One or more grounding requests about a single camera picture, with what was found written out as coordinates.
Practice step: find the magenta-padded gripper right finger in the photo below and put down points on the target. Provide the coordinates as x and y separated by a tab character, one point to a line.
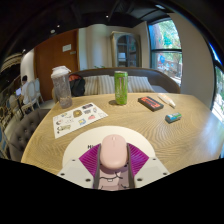
151	170

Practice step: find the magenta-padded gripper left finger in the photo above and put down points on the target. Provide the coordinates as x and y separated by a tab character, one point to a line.
75	173

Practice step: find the pink computer mouse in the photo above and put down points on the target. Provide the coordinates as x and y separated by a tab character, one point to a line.
113	151

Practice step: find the white mouse pad pink hippo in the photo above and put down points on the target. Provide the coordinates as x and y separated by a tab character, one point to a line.
86	138

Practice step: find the white sticker sheet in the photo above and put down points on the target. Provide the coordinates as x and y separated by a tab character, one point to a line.
78	120

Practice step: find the small teal white pack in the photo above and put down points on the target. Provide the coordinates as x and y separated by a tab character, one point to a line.
173	117

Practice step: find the grey tufted chair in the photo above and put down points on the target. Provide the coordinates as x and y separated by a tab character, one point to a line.
26	130

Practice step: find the black flat box red print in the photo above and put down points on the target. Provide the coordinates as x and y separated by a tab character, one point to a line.
150	103

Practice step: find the cream white tube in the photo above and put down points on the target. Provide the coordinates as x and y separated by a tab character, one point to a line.
166	100

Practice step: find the clear plastic jar white lid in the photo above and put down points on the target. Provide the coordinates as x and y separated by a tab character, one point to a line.
62	88

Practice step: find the striped beige cushion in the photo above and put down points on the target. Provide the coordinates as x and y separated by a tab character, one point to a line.
141	84
98	85

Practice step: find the green drink can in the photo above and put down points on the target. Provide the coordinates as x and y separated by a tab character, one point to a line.
121	88

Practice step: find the black backpack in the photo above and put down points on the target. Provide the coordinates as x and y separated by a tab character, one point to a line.
77	86

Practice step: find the white chair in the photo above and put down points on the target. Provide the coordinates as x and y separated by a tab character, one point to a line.
33	91

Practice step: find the brown curved sofa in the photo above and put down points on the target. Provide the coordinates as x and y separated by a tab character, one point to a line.
160	78

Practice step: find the person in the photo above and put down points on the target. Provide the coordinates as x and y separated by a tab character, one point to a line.
24	88

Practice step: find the brown wooden door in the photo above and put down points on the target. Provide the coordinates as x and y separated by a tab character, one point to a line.
53	60

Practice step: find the dark-framed window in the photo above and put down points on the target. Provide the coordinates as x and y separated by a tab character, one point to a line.
165	50

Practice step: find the arched glass-door cabinet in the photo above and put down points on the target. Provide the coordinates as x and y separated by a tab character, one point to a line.
126	50

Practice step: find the white door sign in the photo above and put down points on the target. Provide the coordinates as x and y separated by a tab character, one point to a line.
67	47

